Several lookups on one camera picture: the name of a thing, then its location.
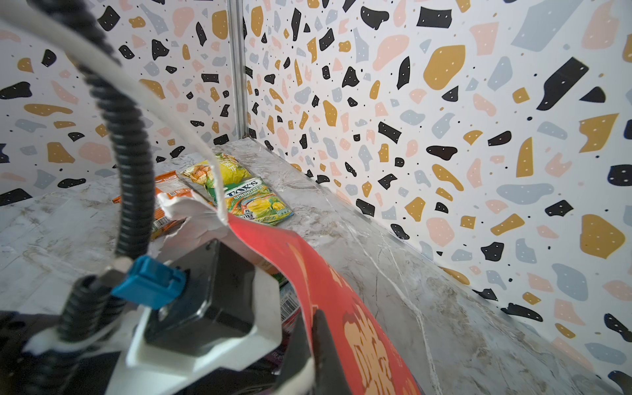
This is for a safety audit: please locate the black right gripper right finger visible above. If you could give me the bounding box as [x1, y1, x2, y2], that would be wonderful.
[312, 309, 352, 395]

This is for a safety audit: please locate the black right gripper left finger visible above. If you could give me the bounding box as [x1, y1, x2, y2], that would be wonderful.
[273, 315, 314, 395]

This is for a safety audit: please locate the red paper bag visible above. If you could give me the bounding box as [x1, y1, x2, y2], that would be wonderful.
[159, 194, 421, 394]

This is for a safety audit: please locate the orange snack packet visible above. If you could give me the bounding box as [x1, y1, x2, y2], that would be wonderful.
[112, 170, 198, 241]

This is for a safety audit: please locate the yellow green snack packet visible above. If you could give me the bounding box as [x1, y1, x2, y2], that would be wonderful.
[182, 153, 252, 194]

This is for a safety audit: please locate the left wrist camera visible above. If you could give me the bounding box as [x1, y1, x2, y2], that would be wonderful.
[105, 240, 282, 394]

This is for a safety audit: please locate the black corrugated left cable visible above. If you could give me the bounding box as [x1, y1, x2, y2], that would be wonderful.
[19, 0, 158, 395]

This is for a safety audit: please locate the aluminium left corner post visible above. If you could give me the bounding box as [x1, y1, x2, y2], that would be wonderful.
[226, 0, 248, 139]

